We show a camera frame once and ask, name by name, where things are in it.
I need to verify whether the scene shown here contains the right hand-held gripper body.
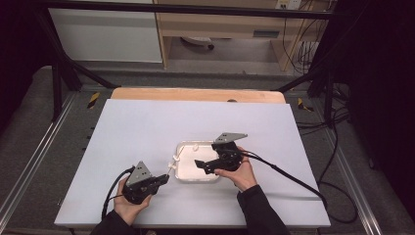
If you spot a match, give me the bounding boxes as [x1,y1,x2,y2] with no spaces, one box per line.
[210,131,250,173]

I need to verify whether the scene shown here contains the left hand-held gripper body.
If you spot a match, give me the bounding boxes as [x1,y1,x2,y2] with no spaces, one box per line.
[121,160,159,206]

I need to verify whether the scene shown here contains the square metal tray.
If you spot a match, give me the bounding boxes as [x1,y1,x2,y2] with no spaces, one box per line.
[174,140,222,183]

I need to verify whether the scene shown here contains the thin wooden skewer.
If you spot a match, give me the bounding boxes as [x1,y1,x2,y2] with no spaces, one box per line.
[164,145,187,179]

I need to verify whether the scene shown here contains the person's right hand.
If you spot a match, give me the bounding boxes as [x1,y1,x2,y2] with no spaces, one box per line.
[216,146,259,193]

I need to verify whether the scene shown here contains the person's left hand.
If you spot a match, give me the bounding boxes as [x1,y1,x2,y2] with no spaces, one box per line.
[113,177,154,227]

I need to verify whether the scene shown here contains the white table board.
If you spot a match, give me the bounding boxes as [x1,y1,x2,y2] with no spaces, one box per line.
[54,99,332,229]

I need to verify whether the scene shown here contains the wooden table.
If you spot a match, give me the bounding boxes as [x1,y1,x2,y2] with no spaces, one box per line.
[110,86,287,105]

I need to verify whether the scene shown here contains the yellow black tape marker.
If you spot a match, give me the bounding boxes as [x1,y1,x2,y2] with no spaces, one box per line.
[297,97,314,114]
[86,91,101,111]

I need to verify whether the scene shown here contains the chair base with wheel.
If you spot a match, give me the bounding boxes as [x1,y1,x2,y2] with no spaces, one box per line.
[179,35,215,51]

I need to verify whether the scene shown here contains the light wooden desk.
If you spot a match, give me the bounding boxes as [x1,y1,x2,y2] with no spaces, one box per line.
[153,0,331,71]

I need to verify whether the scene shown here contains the white cabinet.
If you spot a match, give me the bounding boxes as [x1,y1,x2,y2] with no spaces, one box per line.
[48,0,163,64]

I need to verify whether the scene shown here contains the white power strip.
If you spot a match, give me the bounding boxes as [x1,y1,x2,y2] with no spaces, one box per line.
[275,0,302,11]

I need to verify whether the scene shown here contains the black curtain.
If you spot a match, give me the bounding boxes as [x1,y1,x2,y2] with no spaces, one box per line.
[332,0,415,223]
[0,0,54,132]

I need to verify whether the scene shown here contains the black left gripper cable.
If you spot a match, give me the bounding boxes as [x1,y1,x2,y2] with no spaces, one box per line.
[101,165,137,221]

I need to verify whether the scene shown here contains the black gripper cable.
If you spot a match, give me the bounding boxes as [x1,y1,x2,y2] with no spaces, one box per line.
[101,165,137,221]
[240,150,358,225]

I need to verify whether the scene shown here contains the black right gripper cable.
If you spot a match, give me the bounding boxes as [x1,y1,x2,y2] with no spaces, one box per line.
[240,150,358,225]

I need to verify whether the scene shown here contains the aluminium rail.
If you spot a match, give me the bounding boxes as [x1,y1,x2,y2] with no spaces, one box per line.
[320,128,384,235]
[0,92,78,227]

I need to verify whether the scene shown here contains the black floor cables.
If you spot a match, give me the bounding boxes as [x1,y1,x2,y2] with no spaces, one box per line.
[295,82,352,137]

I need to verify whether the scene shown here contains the hanging black cables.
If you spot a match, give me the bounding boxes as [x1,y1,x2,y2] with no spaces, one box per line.
[281,0,323,75]

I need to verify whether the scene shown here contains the black metal frame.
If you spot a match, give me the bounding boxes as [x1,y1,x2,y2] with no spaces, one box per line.
[32,0,338,122]

